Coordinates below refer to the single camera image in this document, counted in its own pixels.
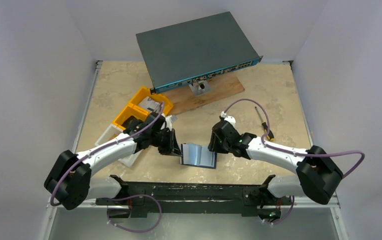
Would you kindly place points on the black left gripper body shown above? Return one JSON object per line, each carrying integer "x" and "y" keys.
{"x": 163, "y": 140}

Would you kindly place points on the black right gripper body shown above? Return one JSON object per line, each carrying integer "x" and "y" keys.
{"x": 217, "y": 139}

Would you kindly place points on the navy blue card holder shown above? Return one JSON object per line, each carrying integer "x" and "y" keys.
{"x": 198, "y": 156}

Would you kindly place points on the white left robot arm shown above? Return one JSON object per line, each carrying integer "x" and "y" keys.
{"x": 71, "y": 180}

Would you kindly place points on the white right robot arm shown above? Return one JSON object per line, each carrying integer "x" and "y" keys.
{"x": 317, "y": 176}

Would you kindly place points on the grey cards in bin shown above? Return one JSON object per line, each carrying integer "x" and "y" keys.
{"x": 151, "y": 105}

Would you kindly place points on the yellow black screwdriver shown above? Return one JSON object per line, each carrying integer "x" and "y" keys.
{"x": 270, "y": 135}

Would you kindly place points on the yellow plastic bin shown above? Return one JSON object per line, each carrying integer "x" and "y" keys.
{"x": 132, "y": 108}

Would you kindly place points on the wooden board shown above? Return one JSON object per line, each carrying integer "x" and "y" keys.
{"x": 187, "y": 98}

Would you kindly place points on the white plastic bin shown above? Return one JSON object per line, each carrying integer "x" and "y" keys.
{"x": 108, "y": 136}

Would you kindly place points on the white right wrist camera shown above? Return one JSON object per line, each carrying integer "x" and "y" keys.
{"x": 224, "y": 116}

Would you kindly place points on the grey metal switch stand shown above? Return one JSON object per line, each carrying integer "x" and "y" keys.
{"x": 200, "y": 87}

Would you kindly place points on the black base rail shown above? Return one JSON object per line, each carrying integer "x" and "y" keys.
{"x": 249, "y": 200}

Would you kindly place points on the grey network switch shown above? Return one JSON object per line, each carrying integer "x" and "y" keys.
{"x": 194, "y": 51}

